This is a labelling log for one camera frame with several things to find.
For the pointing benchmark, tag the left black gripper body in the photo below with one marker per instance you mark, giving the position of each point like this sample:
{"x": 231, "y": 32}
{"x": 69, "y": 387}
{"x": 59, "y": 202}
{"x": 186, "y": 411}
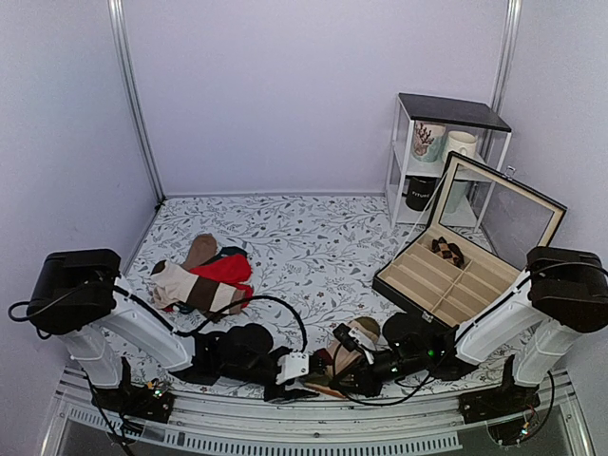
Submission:
{"x": 281, "y": 396}

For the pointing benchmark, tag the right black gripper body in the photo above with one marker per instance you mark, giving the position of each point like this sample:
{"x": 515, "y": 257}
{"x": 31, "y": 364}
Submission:
{"x": 373, "y": 385}

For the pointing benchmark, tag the beige striped ribbed sock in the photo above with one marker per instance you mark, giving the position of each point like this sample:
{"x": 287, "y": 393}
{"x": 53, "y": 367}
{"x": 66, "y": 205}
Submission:
{"x": 328, "y": 363}

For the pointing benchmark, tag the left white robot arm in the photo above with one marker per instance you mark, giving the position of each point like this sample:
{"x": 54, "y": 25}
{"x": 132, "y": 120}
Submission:
{"x": 79, "y": 294}

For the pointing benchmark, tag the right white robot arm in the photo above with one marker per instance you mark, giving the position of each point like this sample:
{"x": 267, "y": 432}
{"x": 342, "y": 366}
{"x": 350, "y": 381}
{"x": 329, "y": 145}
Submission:
{"x": 561, "y": 293}

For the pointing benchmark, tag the floral tablecloth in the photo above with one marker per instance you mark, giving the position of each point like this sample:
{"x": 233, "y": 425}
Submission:
{"x": 313, "y": 257}

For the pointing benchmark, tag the red sock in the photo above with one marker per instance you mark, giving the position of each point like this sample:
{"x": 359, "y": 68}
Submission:
{"x": 233, "y": 270}

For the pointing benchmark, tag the brown beige block sock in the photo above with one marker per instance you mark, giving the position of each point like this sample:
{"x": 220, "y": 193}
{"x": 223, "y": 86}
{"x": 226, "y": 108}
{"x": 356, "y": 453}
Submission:
{"x": 173, "y": 285}

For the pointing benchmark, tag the dark green sock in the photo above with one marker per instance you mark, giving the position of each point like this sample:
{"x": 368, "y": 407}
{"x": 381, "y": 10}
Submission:
{"x": 227, "y": 252}

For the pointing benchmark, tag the brown argyle rolled sock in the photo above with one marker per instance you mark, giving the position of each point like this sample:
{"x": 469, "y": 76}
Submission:
{"x": 448, "y": 251}

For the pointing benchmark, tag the black compartment organizer box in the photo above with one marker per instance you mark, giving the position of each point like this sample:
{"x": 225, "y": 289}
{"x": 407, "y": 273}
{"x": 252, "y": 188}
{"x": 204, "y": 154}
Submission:
{"x": 498, "y": 222}

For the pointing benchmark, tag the tan brown sock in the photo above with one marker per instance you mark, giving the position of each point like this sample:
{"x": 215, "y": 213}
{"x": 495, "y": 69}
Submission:
{"x": 203, "y": 248}

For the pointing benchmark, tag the black mug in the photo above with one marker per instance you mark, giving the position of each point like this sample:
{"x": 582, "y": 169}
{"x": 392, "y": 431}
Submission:
{"x": 419, "y": 192}

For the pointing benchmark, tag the pale green mug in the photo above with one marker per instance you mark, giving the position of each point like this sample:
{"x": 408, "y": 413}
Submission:
{"x": 458, "y": 191}

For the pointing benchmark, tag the floral pattern mug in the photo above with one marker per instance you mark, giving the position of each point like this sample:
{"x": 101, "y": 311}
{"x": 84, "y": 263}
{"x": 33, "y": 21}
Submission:
{"x": 428, "y": 140}

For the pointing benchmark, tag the cream white mug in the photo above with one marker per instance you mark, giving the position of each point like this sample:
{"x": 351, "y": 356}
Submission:
{"x": 460, "y": 142}

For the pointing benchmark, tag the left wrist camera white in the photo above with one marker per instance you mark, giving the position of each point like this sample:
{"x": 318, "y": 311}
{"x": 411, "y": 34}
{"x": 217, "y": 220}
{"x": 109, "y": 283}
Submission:
{"x": 291, "y": 366}

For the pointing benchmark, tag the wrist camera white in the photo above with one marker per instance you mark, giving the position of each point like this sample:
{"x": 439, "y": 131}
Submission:
{"x": 291, "y": 366}
{"x": 353, "y": 338}

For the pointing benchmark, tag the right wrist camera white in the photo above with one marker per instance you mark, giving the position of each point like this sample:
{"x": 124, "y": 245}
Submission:
{"x": 353, "y": 338}

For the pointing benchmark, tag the aluminium front rail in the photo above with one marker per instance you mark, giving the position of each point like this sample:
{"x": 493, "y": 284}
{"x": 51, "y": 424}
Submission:
{"x": 428, "y": 423}

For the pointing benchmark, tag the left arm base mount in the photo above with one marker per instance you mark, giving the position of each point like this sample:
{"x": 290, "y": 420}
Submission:
{"x": 152, "y": 401}

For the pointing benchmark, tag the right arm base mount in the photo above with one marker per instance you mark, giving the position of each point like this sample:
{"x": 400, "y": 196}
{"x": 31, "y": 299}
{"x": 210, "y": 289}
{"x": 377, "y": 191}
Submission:
{"x": 508, "y": 398}

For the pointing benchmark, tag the white frame glass shelf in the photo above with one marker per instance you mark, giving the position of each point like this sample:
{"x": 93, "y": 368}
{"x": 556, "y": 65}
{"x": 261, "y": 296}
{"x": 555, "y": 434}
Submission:
{"x": 478, "y": 119}

